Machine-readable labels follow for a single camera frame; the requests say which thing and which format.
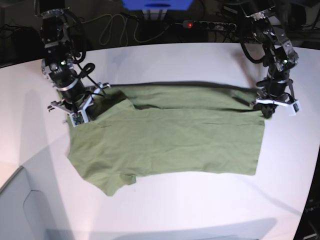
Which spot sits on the blue box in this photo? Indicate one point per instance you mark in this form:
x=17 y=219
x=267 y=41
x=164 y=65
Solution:
x=135 y=5

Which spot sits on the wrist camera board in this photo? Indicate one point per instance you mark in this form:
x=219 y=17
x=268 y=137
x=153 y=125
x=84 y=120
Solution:
x=294 y=108
x=78 y=118

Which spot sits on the black power strip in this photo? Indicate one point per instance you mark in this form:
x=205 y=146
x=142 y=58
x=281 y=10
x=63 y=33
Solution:
x=210 y=25

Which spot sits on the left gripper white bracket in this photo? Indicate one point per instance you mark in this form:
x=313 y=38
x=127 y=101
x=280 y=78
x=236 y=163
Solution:
x=275 y=94

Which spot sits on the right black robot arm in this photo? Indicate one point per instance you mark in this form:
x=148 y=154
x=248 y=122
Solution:
x=61 y=56

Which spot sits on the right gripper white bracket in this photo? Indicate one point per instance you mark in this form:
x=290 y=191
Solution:
x=77 y=98

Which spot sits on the green T-shirt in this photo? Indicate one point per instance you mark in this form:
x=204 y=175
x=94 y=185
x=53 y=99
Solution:
x=148 y=129

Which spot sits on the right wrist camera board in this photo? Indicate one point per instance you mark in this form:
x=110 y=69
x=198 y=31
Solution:
x=78 y=118

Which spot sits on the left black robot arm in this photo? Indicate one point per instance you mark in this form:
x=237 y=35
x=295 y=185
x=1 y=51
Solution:
x=279 y=54

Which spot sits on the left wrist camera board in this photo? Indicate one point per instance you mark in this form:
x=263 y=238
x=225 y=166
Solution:
x=294 y=108

